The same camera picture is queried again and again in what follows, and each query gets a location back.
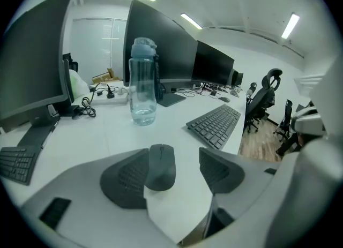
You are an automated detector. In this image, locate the white power strip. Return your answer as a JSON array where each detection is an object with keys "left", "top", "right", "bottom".
[{"left": 90, "top": 86, "right": 130, "bottom": 106}]

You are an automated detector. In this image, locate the black computer mouse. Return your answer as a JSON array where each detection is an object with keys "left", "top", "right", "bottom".
[{"left": 144, "top": 143, "right": 177, "bottom": 192}]

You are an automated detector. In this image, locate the thick black keyboard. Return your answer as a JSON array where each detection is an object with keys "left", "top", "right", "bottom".
[{"left": 0, "top": 145, "right": 42, "bottom": 186}]

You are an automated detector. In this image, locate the black headrest office chair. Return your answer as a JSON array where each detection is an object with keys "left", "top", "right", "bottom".
[{"left": 244, "top": 67, "right": 284, "bottom": 134}]

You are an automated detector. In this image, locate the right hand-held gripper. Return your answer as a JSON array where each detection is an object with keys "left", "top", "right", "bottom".
[{"left": 264, "top": 58, "right": 343, "bottom": 248}]

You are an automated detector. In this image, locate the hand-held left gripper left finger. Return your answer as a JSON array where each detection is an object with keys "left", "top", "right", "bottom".
[{"left": 20, "top": 147, "right": 180, "bottom": 248}]

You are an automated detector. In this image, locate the small black computer monitor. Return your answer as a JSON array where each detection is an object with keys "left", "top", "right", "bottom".
[{"left": 191, "top": 40, "right": 235, "bottom": 87}]

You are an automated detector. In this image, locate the brown cardboard box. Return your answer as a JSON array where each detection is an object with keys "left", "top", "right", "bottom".
[{"left": 91, "top": 67, "right": 122, "bottom": 85}]

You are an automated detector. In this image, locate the large black computer monitor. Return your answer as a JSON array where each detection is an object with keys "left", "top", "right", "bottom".
[{"left": 0, "top": 0, "right": 76, "bottom": 150}]

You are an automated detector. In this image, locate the white plastic bag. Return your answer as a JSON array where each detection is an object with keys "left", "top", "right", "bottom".
[{"left": 69, "top": 69, "right": 90, "bottom": 100}]

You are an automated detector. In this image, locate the coiled black cable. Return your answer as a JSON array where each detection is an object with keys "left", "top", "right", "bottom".
[{"left": 80, "top": 96, "right": 97, "bottom": 118}]

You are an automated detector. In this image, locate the clear blue-lid water bottle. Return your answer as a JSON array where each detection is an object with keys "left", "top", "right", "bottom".
[{"left": 128, "top": 37, "right": 159, "bottom": 126}]

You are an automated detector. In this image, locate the black mesh office chair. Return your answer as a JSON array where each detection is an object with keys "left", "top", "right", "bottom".
[{"left": 273, "top": 99, "right": 294, "bottom": 142}]

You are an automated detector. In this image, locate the wide black computer monitor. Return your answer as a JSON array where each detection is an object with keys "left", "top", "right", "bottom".
[{"left": 122, "top": 0, "right": 199, "bottom": 108}]

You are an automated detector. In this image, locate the slim black keyboard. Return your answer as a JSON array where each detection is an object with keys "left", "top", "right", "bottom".
[{"left": 185, "top": 103, "right": 242, "bottom": 151}]

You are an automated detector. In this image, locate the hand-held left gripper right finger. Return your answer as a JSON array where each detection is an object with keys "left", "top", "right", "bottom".
[{"left": 180, "top": 147, "right": 281, "bottom": 246}]

